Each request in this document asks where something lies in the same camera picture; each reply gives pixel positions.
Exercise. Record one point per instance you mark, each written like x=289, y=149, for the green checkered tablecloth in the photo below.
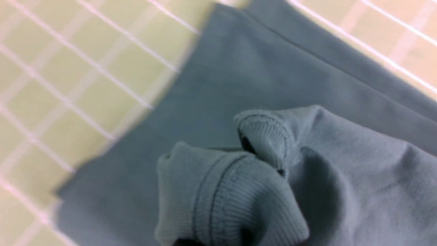
x=94, y=91

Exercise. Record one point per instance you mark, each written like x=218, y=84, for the green long-sleeved shirt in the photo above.
x=275, y=133

